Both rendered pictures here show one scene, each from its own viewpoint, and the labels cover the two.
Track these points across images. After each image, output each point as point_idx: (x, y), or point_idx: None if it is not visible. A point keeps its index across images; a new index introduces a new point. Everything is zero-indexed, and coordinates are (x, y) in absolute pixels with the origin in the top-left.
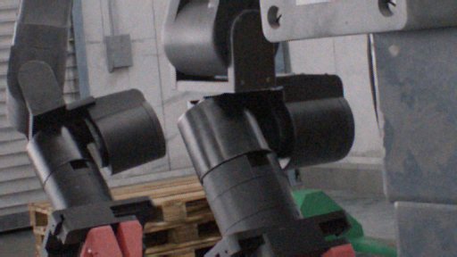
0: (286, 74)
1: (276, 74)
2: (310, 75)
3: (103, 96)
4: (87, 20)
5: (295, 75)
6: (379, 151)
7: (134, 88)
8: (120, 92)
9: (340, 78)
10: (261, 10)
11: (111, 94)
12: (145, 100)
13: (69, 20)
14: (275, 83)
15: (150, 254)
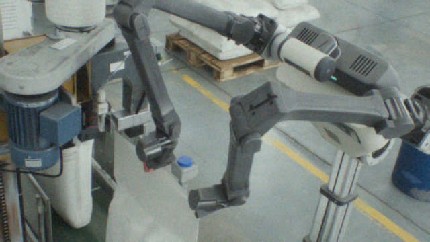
0: (152, 133)
1: (154, 135)
2: (146, 136)
3: (210, 187)
4: None
5: (150, 132)
6: None
7: (199, 187)
8: (204, 187)
9: (138, 140)
10: (162, 64)
11: (207, 187)
12: (195, 190)
13: (226, 172)
14: (155, 128)
15: None
